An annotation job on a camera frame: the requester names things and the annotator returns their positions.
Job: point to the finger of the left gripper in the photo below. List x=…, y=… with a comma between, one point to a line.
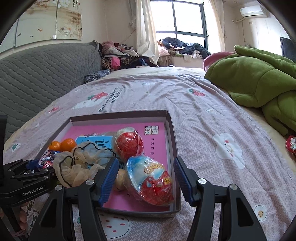
x=27, y=176
x=20, y=166

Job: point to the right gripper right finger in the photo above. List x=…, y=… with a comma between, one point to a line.
x=237, y=219

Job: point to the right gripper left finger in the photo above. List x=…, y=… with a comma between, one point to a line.
x=55, y=221

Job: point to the blue cookie packet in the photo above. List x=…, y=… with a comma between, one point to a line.
x=46, y=160

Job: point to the beige mesh drawstring bag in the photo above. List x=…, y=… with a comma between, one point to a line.
x=82, y=163

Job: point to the orange tangerine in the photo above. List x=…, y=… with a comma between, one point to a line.
x=55, y=146
x=67, y=145

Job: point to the brown walnut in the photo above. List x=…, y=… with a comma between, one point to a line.
x=121, y=180

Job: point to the person's left hand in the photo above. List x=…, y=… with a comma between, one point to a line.
x=22, y=218

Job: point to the pink strawberry bed sheet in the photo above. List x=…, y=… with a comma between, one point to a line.
x=215, y=137

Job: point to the grey quilted headboard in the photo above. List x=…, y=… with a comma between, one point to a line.
x=34, y=78

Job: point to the red candy wrapper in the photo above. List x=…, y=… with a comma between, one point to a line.
x=290, y=145

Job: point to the shallow cardboard box tray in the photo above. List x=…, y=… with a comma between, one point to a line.
x=128, y=118

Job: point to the pile of clothes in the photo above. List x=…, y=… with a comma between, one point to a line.
x=116, y=57

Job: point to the green fleece blanket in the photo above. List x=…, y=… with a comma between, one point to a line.
x=256, y=78

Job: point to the white curtain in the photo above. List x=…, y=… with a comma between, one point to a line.
x=147, y=44

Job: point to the pink pillow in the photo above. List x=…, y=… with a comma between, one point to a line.
x=209, y=60

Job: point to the clothes on window sill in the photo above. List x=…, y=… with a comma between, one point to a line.
x=174, y=47

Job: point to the white air conditioner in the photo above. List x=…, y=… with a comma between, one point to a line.
x=253, y=11

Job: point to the wall painting with flowers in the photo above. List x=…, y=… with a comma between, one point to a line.
x=46, y=20

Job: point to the window with dark frame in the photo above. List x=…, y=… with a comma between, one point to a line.
x=183, y=20

